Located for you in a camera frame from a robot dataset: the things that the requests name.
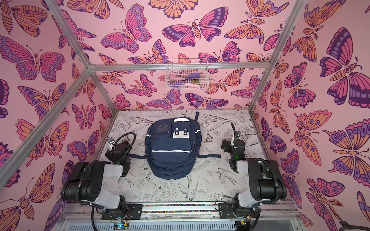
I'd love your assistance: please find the navy blue backpack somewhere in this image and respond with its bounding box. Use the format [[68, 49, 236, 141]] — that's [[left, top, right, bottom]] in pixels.
[[129, 112, 221, 180]]

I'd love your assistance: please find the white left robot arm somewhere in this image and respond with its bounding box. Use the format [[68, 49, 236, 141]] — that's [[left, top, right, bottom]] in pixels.
[[61, 132, 136, 219]]

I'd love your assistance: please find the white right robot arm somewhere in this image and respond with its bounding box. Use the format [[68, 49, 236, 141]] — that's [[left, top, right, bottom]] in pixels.
[[221, 122, 287, 219]]

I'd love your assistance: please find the green circuit board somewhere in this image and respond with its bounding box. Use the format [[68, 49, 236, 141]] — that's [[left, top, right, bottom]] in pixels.
[[113, 222, 129, 231]]

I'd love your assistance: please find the pink item in basket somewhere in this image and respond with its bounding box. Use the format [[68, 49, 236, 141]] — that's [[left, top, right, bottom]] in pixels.
[[184, 83, 201, 89]]

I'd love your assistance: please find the purple item in basket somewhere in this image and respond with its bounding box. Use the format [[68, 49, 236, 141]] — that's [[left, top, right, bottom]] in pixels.
[[186, 72, 200, 79]]

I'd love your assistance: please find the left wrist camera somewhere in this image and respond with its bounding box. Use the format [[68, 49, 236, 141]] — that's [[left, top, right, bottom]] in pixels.
[[107, 138, 115, 146]]

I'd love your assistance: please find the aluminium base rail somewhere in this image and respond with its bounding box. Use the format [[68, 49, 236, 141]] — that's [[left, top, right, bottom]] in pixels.
[[56, 200, 260, 231]]

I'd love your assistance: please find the white wire wall basket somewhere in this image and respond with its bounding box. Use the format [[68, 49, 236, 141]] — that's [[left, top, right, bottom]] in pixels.
[[164, 58, 210, 90]]

